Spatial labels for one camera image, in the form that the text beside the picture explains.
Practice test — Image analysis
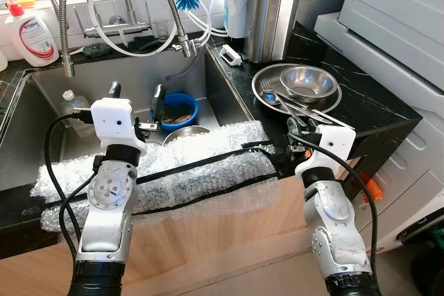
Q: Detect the steel chopstick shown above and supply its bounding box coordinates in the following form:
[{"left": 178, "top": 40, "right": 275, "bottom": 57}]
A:
[
  {"left": 277, "top": 92, "right": 351, "bottom": 129},
  {"left": 281, "top": 95, "right": 341, "bottom": 127}
]

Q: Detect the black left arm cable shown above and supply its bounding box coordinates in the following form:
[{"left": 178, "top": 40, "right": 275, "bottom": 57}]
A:
[{"left": 44, "top": 107, "right": 96, "bottom": 262}]

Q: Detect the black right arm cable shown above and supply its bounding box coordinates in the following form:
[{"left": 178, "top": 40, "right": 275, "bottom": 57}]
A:
[{"left": 287, "top": 133, "right": 379, "bottom": 276}]

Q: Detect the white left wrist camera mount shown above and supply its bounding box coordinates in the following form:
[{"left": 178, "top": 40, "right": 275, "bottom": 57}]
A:
[{"left": 90, "top": 98, "right": 148, "bottom": 150}]

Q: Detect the clear drain hose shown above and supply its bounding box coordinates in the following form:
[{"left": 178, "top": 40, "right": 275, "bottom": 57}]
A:
[{"left": 166, "top": 45, "right": 209, "bottom": 80}]

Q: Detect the wooden cabinet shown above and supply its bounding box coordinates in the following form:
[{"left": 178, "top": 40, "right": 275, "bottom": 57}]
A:
[{"left": 0, "top": 171, "right": 361, "bottom": 296}]

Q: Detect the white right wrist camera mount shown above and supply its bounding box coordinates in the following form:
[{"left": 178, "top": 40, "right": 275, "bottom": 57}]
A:
[{"left": 295, "top": 126, "right": 358, "bottom": 180}]

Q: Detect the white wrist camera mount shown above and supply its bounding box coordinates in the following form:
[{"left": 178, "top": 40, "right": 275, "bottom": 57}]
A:
[
  {"left": 295, "top": 126, "right": 358, "bottom": 180},
  {"left": 90, "top": 98, "right": 148, "bottom": 150}
]

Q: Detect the steel spring sprayer hose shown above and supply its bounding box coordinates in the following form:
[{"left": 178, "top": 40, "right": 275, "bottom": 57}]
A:
[{"left": 142, "top": 0, "right": 196, "bottom": 58}]

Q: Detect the steel faucet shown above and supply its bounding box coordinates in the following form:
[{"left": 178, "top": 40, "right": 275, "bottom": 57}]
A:
[{"left": 82, "top": 0, "right": 153, "bottom": 40}]

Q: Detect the white dish soap bottle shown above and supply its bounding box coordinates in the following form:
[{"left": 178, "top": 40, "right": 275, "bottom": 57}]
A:
[{"left": 3, "top": 0, "right": 60, "bottom": 68}]

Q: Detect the black scouring pad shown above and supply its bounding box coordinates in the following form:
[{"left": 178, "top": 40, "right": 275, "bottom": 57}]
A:
[{"left": 134, "top": 35, "right": 165, "bottom": 51}]

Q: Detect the white cylindrical container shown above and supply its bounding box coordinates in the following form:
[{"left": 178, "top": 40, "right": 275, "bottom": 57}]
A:
[{"left": 223, "top": 0, "right": 250, "bottom": 39}]

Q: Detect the stainless steel sink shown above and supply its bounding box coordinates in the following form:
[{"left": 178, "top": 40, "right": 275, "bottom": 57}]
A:
[{"left": 0, "top": 50, "right": 254, "bottom": 193}]

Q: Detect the dark green sponge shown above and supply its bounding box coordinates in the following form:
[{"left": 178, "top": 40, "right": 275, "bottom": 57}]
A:
[{"left": 82, "top": 44, "right": 115, "bottom": 58}]

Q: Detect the steel fork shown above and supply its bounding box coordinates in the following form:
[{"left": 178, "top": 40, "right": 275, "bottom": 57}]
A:
[{"left": 259, "top": 78, "right": 300, "bottom": 125}]

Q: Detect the orange plastic object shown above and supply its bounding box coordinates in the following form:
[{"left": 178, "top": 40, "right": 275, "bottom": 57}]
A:
[{"left": 359, "top": 177, "right": 384, "bottom": 203}]

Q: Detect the steel bowl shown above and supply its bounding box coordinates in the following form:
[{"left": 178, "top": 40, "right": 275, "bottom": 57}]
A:
[
  {"left": 280, "top": 66, "right": 339, "bottom": 103},
  {"left": 163, "top": 125, "right": 212, "bottom": 146}
]

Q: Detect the clear bubble wrap sheet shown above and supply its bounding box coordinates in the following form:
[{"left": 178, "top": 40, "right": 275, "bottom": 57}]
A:
[{"left": 29, "top": 120, "right": 278, "bottom": 233}]

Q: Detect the white water hose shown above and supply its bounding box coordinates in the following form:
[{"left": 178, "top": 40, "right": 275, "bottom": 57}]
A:
[{"left": 87, "top": 0, "right": 231, "bottom": 58}]

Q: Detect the round steel plate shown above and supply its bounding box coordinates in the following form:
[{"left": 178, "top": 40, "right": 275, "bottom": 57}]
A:
[{"left": 251, "top": 63, "right": 343, "bottom": 115}]

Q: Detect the grey spring spout hose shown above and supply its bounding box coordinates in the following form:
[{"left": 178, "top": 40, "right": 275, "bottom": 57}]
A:
[{"left": 58, "top": 0, "right": 94, "bottom": 78}]

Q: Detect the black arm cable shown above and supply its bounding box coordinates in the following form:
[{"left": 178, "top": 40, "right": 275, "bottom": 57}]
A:
[
  {"left": 44, "top": 107, "right": 96, "bottom": 262},
  {"left": 287, "top": 133, "right": 379, "bottom": 276}
]

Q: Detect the black tape strip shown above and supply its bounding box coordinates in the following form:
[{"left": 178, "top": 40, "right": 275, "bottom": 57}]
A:
[
  {"left": 43, "top": 170, "right": 278, "bottom": 215},
  {"left": 132, "top": 140, "right": 278, "bottom": 186}
]

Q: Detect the clear plastic bottle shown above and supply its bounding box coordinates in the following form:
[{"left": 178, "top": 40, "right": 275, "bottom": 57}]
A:
[{"left": 59, "top": 90, "right": 92, "bottom": 120}]

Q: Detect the white appliance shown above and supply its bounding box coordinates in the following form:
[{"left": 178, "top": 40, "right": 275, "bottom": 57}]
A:
[{"left": 314, "top": 0, "right": 444, "bottom": 248}]

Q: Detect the stainless steel utensil canister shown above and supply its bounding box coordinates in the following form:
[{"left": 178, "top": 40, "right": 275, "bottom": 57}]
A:
[{"left": 244, "top": 0, "right": 307, "bottom": 65}]

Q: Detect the blue plastic bowl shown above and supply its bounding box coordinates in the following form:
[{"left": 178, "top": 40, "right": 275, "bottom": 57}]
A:
[{"left": 153, "top": 92, "right": 200, "bottom": 131}]

